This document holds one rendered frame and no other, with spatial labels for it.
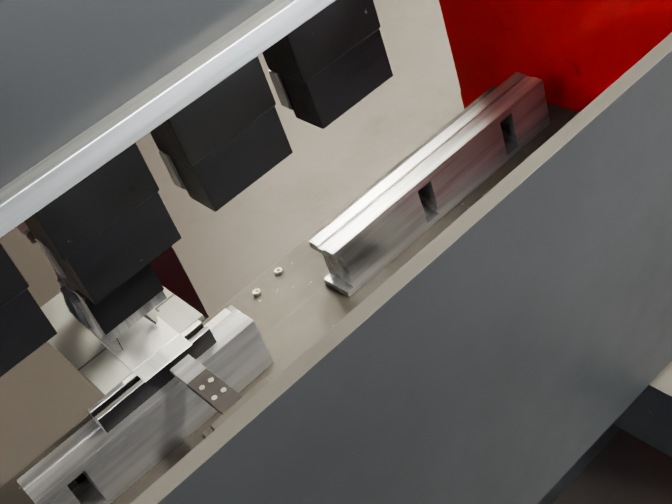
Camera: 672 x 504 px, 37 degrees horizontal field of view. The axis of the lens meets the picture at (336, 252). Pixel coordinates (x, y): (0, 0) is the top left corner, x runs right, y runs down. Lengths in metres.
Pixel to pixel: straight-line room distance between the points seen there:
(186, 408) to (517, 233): 0.66
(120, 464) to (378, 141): 2.18
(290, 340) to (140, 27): 0.70
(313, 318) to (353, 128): 2.02
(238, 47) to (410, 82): 2.68
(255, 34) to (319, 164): 2.40
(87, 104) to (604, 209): 0.54
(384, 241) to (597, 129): 0.64
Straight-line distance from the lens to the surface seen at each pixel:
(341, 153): 3.46
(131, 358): 1.48
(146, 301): 1.39
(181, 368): 1.42
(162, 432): 1.49
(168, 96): 1.02
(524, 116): 1.77
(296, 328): 1.59
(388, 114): 3.58
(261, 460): 0.88
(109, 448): 1.45
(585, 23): 1.72
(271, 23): 1.07
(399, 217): 1.61
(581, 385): 1.21
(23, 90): 0.97
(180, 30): 1.04
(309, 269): 1.68
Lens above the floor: 1.95
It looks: 39 degrees down
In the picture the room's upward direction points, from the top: 21 degrees counter-clockwise
